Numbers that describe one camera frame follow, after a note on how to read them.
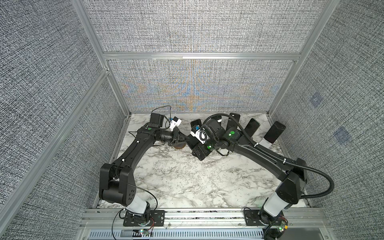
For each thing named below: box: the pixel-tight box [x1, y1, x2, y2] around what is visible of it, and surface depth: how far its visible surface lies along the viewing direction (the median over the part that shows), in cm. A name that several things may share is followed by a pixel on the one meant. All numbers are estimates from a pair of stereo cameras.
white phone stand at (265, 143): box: [254, 137, 273, 149], surface depth 101 cm
